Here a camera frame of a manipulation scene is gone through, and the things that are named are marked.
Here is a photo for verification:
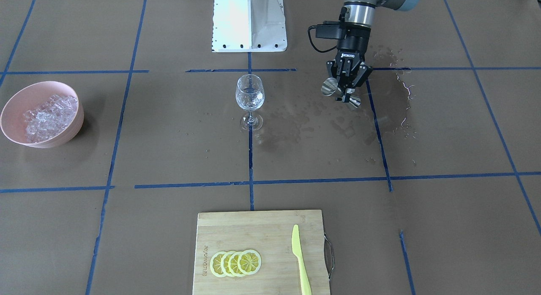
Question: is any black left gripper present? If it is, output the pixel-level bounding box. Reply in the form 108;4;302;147
326;28;373;103

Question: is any steel double jigger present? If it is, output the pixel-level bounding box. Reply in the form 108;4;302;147
321;77;361;109

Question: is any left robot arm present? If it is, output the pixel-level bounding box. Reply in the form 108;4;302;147
316;0;420;103

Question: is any clear wine glass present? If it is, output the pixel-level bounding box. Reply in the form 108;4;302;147
235;74;265;131

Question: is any clear ice cubes pile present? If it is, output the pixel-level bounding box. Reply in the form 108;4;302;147
23;94;79;143

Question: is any yellow plastic knife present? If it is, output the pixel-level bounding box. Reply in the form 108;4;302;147
290;224;312;295

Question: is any wooden cutting board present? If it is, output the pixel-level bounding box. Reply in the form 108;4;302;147
192;210;331;295

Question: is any pink bowl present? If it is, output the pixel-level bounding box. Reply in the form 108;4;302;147
1;81;84;148

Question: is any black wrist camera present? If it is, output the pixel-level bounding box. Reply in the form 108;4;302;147
315;21;344;40

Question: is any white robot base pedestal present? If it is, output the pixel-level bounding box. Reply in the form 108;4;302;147
211;0;288;53

